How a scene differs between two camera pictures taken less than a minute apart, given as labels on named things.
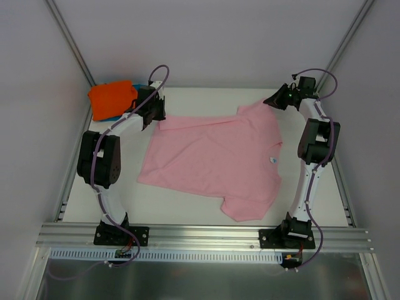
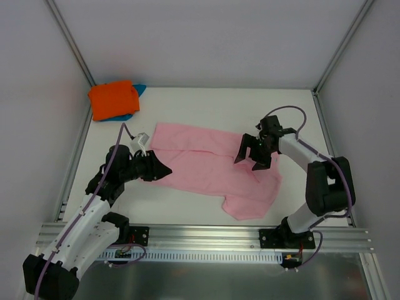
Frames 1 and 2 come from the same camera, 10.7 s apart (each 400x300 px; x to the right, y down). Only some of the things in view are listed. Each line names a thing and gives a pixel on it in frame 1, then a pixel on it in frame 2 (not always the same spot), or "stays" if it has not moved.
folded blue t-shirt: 119,117 stays
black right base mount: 286,238 stays
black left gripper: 155,110 → 149,166
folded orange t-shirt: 111,99 stays
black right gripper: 284,98 → 259,149
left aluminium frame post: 69,40 stays
